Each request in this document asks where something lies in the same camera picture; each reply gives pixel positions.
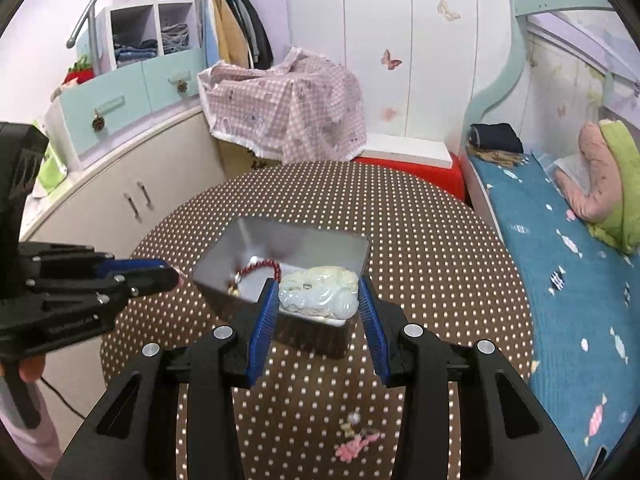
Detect white jade carved pendant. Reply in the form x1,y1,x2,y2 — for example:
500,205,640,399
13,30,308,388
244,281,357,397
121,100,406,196
279,266,359,321

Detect pink white charm hairclip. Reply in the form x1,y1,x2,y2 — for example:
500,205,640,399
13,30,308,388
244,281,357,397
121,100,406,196
334,429,381,464

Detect pink sleeve forearm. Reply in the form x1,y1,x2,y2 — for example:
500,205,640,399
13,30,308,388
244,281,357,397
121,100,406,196
1,379,62,479

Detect person's left hand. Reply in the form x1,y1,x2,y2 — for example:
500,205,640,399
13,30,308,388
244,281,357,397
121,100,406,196
17,356,47,384

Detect beige curved cabinet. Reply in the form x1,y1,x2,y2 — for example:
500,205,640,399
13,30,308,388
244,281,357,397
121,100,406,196
21,106,226,445

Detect brown polka dot tablecloth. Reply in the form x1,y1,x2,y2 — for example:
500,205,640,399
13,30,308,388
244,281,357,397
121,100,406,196
98,160,535,480

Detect silver metal tin box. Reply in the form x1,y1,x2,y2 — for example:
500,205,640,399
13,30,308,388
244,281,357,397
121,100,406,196
192,217,370,359

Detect green white package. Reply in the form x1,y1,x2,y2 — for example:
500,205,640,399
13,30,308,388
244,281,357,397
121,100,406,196
32,143,68,200

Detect teal drawer unit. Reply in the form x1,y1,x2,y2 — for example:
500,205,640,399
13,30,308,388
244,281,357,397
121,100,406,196
46,48,205,157

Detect red stool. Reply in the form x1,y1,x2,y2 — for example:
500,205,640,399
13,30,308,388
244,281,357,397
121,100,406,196
356,153,466,202

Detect blue patterned bed sheet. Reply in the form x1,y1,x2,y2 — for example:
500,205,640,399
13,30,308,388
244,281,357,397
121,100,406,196
472,156,639,471

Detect white board on stool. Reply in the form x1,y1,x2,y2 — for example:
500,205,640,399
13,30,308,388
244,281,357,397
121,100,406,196
361,133,454,169

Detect folded dark clothes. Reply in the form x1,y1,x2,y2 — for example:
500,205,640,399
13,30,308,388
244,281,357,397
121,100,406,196
469,122,524,154

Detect pink checkered cloth cover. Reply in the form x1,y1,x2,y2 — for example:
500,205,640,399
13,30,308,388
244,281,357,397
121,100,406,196
198,48,367,164

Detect pink pillow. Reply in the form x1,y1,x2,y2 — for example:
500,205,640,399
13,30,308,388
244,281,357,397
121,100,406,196
555,122,623,223

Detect green blanket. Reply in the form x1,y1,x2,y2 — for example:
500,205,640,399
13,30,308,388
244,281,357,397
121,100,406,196
588,119,640,255

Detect purple open shelf unit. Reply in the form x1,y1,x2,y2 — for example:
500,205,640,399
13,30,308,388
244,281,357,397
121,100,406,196
92,0,289,74

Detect hanging clothes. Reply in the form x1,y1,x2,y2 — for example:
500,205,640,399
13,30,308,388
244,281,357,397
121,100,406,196
194,0,273,70

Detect white wardrobe with butterflies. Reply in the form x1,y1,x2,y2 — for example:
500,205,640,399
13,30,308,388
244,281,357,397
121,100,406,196
288,0,511,148

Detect dark red bead bracelet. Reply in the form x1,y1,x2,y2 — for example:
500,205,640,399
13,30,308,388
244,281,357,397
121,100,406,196
234,258,282,286

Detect black cable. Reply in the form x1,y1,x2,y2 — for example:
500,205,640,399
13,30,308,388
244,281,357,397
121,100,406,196
38,376,87,421

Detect teal bunk bed frame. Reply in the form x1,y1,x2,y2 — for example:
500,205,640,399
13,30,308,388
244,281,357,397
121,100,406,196
456,0,640,226

